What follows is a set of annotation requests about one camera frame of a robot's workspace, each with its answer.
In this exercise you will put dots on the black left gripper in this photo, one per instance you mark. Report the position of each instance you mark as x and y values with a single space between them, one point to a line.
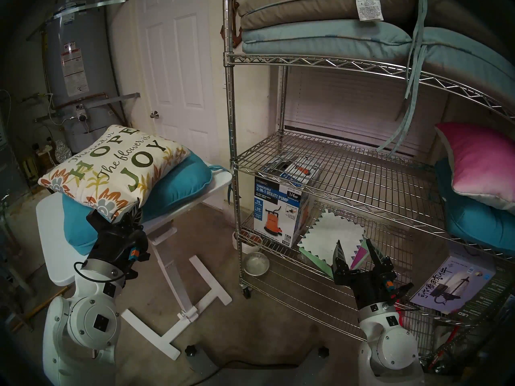
120 248

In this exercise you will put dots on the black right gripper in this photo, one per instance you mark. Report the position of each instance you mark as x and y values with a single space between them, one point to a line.
370 286

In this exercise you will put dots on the floral JOY print pillow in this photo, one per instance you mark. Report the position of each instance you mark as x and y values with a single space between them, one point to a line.
112 164

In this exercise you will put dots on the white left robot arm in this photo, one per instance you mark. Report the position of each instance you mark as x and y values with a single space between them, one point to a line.
92 325

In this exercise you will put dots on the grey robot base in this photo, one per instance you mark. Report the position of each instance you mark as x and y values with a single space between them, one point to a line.
201 363

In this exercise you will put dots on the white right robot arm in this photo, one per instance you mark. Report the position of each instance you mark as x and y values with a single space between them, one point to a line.
390 349

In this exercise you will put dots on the teal seat cushion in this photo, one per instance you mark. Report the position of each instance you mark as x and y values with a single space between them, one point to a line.
474 224
181 184

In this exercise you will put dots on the light blue bench cushion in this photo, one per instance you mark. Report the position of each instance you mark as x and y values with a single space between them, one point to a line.
322 37

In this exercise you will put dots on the taupe bench cushion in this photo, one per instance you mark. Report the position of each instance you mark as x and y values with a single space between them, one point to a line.
305 7

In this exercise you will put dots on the magenta sheet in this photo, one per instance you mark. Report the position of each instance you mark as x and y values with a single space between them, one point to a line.
358 260

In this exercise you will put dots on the white zigzag edged sheet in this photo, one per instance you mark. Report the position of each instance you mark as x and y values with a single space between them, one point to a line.
334 236

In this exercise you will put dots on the green foam sheet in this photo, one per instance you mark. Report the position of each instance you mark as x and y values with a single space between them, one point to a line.
318 262

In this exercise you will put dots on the red plastic item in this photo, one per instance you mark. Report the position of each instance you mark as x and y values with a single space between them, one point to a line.
407 308

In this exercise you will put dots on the white overbed table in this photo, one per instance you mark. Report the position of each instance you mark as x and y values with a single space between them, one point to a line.
52 236

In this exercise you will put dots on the utility pump box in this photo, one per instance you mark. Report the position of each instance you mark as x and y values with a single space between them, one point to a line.
277 208

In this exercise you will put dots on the LED lamp box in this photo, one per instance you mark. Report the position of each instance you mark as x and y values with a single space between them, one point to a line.
454 284

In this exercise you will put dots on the black base knob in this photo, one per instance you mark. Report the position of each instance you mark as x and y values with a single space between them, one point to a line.
323 352
191 351

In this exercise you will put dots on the metal pet bowl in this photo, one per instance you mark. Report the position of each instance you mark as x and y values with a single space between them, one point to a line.
256 263

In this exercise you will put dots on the small white pot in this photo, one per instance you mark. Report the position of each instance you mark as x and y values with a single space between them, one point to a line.
251 248

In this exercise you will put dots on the wooden stick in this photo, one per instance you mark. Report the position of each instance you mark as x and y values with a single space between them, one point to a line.
48 302

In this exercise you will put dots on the white window blind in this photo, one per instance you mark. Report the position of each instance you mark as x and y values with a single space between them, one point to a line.
346 103

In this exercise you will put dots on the pink throw pillow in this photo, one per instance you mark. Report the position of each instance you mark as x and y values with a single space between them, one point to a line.
483 160

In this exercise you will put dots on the white panel door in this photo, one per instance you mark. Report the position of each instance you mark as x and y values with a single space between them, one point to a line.
189 67

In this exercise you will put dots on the grey water heater tank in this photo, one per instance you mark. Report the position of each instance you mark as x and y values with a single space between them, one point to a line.
84 47

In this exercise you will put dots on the white care label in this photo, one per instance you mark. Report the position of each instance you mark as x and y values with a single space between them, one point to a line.
368 3

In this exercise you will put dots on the silver foil duct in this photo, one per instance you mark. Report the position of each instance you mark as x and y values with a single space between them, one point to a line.
63 152

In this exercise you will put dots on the brown anchor wall decoration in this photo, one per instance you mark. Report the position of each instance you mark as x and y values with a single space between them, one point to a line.
234 41

